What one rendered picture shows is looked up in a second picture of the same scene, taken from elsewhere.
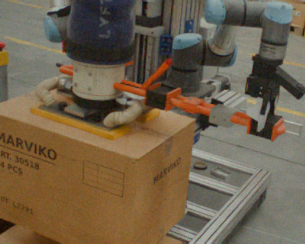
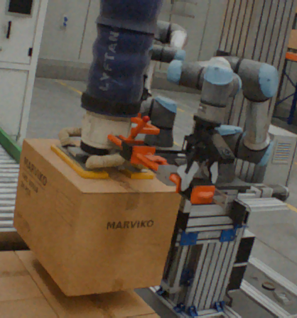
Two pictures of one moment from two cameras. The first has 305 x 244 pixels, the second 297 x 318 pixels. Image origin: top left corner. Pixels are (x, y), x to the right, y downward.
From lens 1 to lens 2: 87 cm
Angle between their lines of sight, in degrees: 31
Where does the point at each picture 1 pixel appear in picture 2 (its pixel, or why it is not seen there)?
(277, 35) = (208, 95)
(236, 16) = (190, 77)
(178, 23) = (235, 118)
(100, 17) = (103, 72)
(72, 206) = (47, 229)
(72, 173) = (50, 199)
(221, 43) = (249, 135)
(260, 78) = (197, 138)
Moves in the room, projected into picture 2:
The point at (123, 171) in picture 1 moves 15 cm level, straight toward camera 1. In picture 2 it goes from (74, 201) to (47, 212)
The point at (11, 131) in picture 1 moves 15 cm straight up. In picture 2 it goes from (30, 158) to (36, 122)
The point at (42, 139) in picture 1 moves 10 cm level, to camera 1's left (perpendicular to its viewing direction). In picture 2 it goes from (42, 166) to (25, 158)
